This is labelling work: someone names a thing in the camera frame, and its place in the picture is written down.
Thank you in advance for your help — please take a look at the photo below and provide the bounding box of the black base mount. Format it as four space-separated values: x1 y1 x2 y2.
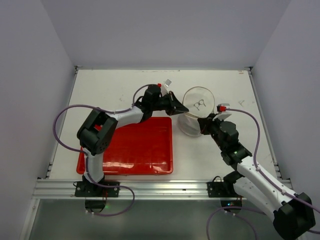
206 174 243 198
74 180 120 198

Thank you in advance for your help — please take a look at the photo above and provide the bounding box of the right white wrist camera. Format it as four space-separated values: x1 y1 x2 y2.
213 103 232 121

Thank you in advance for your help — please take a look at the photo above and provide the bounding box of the white mesh laundry bag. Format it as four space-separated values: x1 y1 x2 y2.
177 86 216 137

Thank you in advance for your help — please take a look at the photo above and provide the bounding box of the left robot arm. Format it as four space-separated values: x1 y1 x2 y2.
77 84 189 197

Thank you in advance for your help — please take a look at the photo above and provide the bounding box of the aluminium mounting rail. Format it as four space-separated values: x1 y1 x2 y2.
31 179 214 201

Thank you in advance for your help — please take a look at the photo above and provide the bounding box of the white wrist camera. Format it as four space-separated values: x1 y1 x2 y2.
160 79 172 96
213 103 232 121

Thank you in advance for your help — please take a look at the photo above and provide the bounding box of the red plastic tray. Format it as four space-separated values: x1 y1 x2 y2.
76 117 173 176

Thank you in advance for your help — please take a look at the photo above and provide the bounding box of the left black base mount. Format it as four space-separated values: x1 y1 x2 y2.
74 180 120 198

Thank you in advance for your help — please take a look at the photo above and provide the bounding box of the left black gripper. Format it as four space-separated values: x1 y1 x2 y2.
151 90 188 116

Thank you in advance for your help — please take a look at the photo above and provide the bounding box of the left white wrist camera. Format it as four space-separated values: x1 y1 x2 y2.
160 79 172 96

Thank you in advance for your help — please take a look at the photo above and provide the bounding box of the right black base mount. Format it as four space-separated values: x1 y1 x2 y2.
206 174 243 198

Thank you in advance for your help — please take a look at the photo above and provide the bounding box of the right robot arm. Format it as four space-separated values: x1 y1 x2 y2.
197 113 316 240

